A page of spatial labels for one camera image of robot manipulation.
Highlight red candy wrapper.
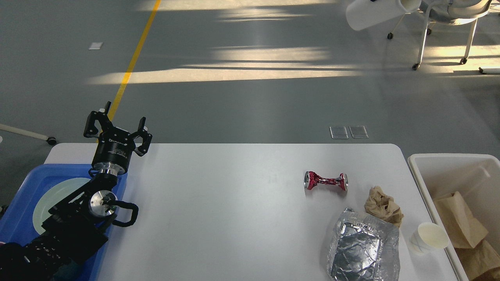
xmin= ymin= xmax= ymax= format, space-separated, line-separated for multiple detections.
xmin=304 ymin=171 xmax=348 ymax=191

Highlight brown paper bag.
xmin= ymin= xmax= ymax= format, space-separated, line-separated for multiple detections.
xmin=433 ymin=191 xmax=489 ymax=249
xmin=455 ymin=240 xmax=500 ymax=281

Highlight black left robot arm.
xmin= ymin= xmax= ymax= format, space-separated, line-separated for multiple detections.
xmin=1 ymin=101 xmax=152 ymax=281

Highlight white plastic bin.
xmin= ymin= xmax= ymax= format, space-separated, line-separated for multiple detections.
xmin=408 ymin=153 xmax=500 ymax=281

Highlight crumpled brown paper ball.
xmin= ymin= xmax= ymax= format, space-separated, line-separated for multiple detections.
xmin=364 ymin=186 xmax=405 ymax=228

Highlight small white paper cup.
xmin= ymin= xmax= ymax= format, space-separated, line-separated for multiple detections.
xmin=408 ymin=222 xmax=450 ymax=256

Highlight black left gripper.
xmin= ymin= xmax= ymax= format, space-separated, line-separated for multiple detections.
xmin=84 ymin=101 xmax=152 ymax=175

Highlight pale green plate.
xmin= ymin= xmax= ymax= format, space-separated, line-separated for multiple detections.
xmin=32 ymin=178 xmax=90 ymax=235

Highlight metal floor socket plates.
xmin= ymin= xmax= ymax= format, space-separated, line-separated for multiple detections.
xmin=330 ymin=126 xmax=369 ymax=139

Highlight blue plastic tray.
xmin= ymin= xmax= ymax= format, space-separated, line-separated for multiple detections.
xmin=0 ymin=164 xmax=128 ymax=281

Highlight white chair at left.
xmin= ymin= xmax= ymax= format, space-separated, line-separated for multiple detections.
xmin=0 ymin=123 xmax=57 ymax=146

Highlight white chair on casters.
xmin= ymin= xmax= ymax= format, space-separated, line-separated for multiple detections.
xmin=411 ymin=0 xmax=492 ymax=71

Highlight dark green mug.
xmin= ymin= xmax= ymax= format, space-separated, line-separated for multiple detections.
xmin=50 ymin=261 xmax=84 ymax=281

